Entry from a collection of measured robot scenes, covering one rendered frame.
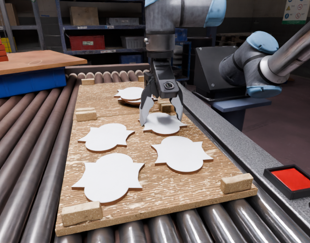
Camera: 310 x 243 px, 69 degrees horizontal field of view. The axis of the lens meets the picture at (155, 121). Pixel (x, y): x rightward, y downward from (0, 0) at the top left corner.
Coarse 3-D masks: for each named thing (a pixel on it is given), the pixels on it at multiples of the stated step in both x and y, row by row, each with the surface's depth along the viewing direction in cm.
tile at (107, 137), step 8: (96, 128) 62; (104, 128) 62; (112, 128) 62; (120, 128) 62; (88, 136) 58; (96, 136) 58; (104, 136) 58; (112, 136) 58; (120, 136) 58; (128, 136) 59; (88, 144) 54; (96, 144) 54; (104, 144) 54; (112, 144) 54; (120, 144) 54; (96, 152) 52; (104, 152) 52
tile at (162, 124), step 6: (150, 114) 71; (156, 114) 71; (162, 114) 71; (168, 114) 71; (138, 120) 67; (150, 120) 67; (156, 120) 67; (162, 120) 67; (168, 120) 67; (174, 120) 67; (144, 126) 64; (150, 126) 63; (156, 126) 63; (162, 126) 63; (168, 126) 63; (174, 126) 63; (180, 126) 63; (186, 126) 64; (144, 132) 61; (156, 132) 60; (162, 132) 60; (168, 132) 60; (174, 132) 60
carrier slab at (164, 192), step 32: (128, 128) 64; (192, 128) 64; (96, 160) 49; (224, 160) 49; (64, 192) 40; (128, 192) 40; (160, 192) 40; (192, 192) 40; (256, 192) 41; (96, 224) 35
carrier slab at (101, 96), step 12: (96, 84) 106; (108, 84) 106; (120, 84) 106; (132, 84) 106; (84, 96) 90; (96, 96) 90; (108, 96) 90; (96, 108) 78; (108, 108) 78; (120, 108) 78; (132, 108) 78; (156, 108) 78
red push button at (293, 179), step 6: (294, 168) 48; (276, 174) 46; (282, 174) 46; (288, 174) 46; (294, 174) 46; (300, 174) 46; (282, 180) 44; (288, 180) 44; (294, 180) 44; (300, 180) 44; (306, 180) 44; (288, 186) 43; (294, 186) 43; (300, 186) 43; (306, 186) 43
